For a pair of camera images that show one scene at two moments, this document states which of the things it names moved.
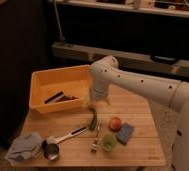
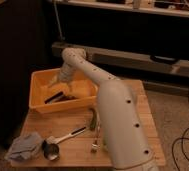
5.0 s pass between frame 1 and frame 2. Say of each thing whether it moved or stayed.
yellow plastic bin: stayed
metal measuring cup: stayed
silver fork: stayed
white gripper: moved
